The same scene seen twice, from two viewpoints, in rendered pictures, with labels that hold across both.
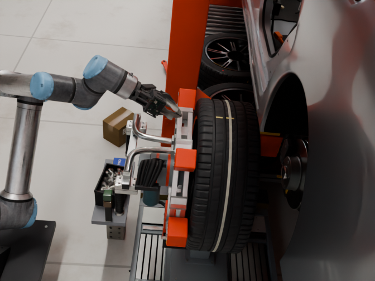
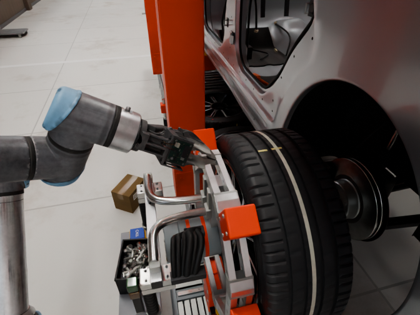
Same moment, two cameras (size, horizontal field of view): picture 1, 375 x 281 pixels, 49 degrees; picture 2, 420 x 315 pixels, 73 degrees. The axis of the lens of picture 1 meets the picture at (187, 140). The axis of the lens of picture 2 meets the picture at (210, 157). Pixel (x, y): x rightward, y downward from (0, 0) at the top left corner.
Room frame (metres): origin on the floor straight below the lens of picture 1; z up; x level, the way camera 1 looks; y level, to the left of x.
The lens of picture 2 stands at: (0.62, 0.13, 1.65)
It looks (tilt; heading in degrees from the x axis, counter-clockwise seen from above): 37 degrees down; 352
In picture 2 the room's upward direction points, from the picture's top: straight up
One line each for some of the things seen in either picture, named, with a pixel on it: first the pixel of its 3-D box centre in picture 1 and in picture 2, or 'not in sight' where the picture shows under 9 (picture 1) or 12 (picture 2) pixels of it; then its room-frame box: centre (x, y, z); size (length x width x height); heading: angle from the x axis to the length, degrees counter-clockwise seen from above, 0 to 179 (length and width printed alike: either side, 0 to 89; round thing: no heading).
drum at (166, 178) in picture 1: (162, 169); (195, 236); (1.24, 0.09, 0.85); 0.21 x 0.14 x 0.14; 94
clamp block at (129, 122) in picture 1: (136, 127); (150, 192); (1.39, 0.24, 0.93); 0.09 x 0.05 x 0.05; 94
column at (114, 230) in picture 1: (116, 211); not in sight; (1.45, 0.35, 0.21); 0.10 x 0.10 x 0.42; 4
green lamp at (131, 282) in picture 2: (107, 195); (132, 284); (1.22, 0.33, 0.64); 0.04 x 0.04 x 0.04; 4
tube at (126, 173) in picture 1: (150, 155); (182, 227); (1.13, 0.13, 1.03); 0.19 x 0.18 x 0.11; 94
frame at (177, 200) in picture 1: (178, 171); (216, 232); (1.24, 0.02, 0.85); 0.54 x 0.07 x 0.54; 4
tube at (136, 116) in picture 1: (154, 122); (172, 179); (1.33, 0.15, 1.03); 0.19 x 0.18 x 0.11; 94
